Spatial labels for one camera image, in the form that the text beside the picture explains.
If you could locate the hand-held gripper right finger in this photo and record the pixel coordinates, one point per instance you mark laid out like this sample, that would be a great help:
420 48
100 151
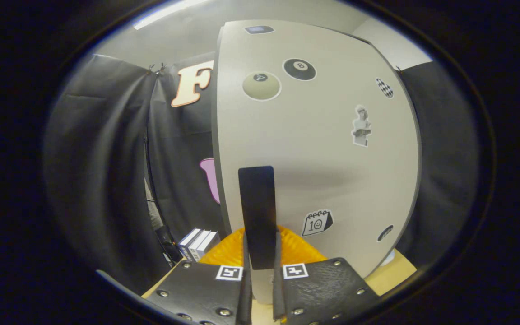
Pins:
278 302

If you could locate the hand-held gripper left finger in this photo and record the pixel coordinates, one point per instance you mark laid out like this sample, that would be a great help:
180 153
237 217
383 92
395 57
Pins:
246 302

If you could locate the white cabinet door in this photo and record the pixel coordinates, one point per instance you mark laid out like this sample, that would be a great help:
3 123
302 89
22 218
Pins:
323 171

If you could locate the black stand pole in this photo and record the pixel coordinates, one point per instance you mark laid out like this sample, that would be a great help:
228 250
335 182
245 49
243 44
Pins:
165 237

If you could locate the grey cabinet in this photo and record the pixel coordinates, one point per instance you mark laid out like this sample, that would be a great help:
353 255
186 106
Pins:
215 135

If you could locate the black backdrop cloth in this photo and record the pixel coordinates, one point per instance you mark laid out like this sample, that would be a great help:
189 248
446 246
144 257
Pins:
102 171

